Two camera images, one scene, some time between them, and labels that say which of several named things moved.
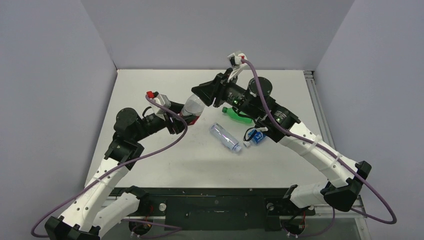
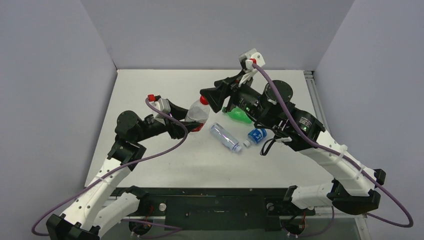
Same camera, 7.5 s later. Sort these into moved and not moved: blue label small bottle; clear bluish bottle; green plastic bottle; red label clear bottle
Moved: red label clear bottle
Not moved: green plastic bottle; clear bluish bottle; blue label small bottle
